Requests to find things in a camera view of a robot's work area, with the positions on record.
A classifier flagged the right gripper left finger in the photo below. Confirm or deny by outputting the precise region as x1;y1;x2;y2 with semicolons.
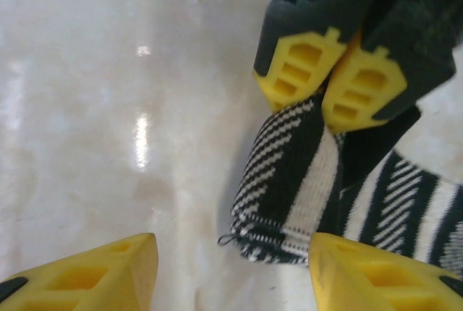
0;232;159;311

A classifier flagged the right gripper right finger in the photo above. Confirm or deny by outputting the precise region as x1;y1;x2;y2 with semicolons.
310;232;463;311

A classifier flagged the black white striped sock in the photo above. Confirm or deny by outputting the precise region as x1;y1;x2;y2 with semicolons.
216;92;463;281

